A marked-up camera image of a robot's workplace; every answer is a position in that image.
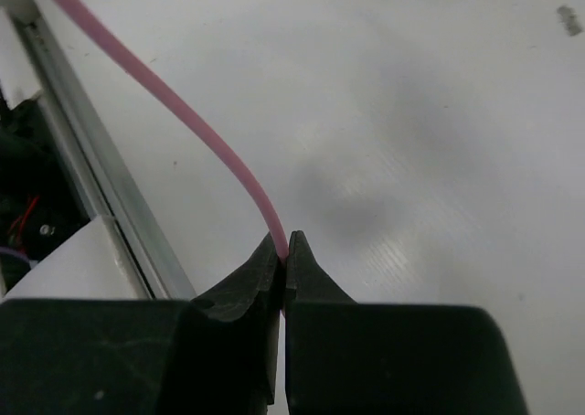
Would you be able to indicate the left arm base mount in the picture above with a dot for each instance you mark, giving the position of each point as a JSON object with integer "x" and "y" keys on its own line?
{"x": 40, "y": 207}

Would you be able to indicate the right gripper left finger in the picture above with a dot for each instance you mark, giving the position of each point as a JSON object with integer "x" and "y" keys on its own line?
{"x": 227, "y": 341}

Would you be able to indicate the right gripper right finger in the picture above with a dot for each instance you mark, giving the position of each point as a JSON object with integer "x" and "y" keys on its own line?
{"x": 345, "y": 357}

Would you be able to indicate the aluminium front rail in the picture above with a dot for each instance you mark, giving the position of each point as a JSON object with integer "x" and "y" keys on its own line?
{"x": 121, "y": 253}

